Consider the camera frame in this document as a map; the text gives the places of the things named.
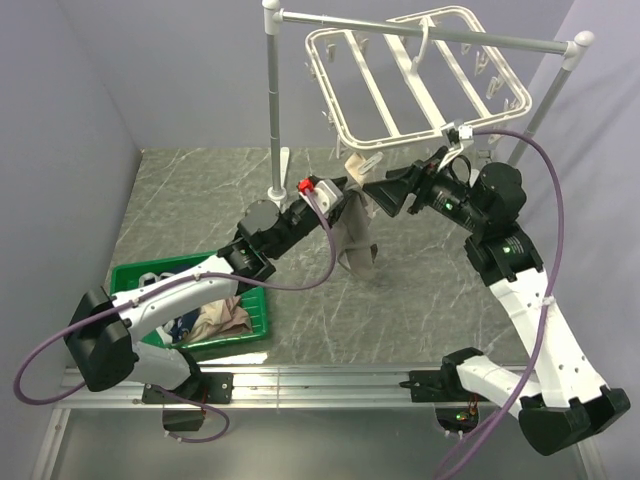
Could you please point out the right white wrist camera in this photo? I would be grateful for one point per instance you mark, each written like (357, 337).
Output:
(459, 136)

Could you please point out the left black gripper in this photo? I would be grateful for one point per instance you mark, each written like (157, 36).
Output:
(334, 213)

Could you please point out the white clip drying hanger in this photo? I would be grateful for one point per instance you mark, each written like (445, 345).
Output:
(384, 91)

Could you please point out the green plastic tray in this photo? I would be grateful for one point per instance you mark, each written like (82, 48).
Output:
(125, 277)

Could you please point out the grey white garment rack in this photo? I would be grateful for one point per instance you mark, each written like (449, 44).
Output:
(275, 16)

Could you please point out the aluminium rail base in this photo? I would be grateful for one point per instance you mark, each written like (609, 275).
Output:
(339, 386)

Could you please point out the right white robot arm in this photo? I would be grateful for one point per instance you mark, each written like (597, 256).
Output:
(568, 401)

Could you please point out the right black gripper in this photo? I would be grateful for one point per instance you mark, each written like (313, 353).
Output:
(423, 175)

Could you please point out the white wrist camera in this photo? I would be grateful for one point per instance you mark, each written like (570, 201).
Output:
(459, 136)
(325, 194)

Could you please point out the taupe beige underwear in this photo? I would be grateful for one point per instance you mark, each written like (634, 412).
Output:
(356, 249)

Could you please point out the navy white underwear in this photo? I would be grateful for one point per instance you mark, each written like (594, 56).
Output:
(178, 329)

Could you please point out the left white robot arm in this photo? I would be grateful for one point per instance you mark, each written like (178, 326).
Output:
(107, 332)

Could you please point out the beige pink underwear pile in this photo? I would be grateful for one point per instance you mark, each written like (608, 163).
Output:
(219, 319)

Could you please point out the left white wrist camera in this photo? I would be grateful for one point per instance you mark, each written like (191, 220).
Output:
(325, 194)

